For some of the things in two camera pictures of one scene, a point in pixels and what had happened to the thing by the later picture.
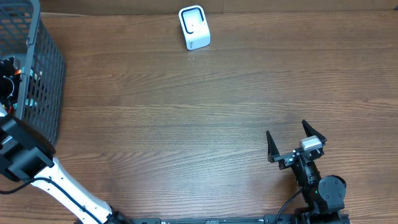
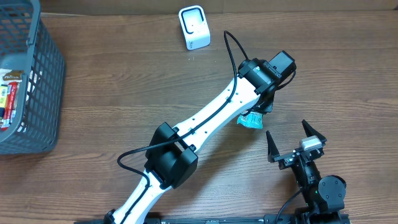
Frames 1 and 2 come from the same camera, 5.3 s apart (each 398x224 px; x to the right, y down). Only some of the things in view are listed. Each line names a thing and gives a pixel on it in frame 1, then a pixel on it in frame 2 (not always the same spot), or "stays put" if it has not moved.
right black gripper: [286, 159] stays put
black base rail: [268, 219] stays put
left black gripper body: [8, 74] → [267, 104]
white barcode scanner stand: [194, 27] stays put
